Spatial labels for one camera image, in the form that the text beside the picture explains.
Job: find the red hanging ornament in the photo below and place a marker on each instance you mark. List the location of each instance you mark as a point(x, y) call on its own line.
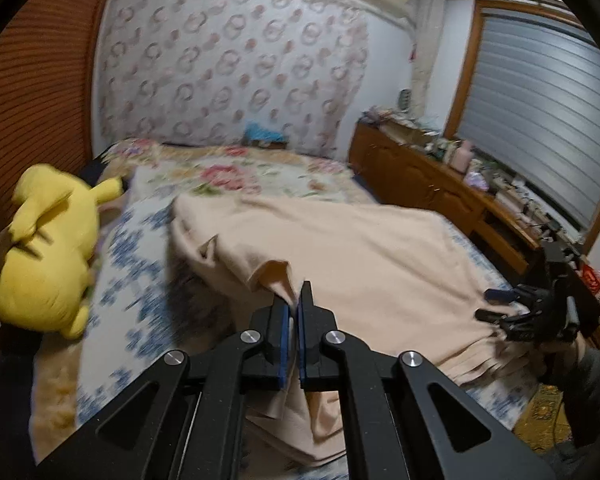
point(414, 53)

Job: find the pile of small household items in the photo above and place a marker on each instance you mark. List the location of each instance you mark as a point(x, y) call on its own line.
point(505, 185)

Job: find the yellow patterned rug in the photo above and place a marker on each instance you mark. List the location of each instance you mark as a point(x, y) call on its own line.
point(545, 407)

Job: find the beige printed t-shirt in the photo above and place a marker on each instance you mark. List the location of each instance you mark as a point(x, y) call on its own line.
point(355, 260)

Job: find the brown wooden wardrobe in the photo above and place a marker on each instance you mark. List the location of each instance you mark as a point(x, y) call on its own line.
point(35, 100)

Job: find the brown wooden dresser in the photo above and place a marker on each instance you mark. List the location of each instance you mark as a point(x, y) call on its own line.
point(420, 175)

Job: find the blue floral bed sheet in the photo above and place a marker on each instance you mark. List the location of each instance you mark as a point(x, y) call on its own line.
point(130, 270)

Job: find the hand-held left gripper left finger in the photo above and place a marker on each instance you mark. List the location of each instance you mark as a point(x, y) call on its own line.
point(282, 340)

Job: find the person's right forearm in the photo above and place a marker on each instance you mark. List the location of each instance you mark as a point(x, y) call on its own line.
point(590, 390)

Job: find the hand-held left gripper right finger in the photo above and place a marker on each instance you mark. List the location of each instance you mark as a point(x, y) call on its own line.
point(305, 340)

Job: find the white wall pipe cover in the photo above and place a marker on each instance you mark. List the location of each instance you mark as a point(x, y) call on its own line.
point(430, 50)

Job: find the small grey wall device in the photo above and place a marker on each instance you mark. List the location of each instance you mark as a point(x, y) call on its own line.
point(405, 99)

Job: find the grey window blind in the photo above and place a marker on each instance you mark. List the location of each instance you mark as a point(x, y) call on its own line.
point(535, 110)

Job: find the pink bottle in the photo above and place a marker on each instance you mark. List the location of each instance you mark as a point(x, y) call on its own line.
point(463, 155)

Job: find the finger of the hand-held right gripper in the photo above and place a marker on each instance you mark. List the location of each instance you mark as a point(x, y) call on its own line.
point(490, 316)
point(500, 295)

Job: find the small blue cloth item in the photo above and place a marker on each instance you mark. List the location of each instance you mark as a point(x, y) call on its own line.
point(260, 132)

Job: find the floral patterned pillow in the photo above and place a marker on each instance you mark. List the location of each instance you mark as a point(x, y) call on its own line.
point(240, 175)

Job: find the yellow plush toy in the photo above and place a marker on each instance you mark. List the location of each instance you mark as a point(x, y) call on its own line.
point(45, 260)

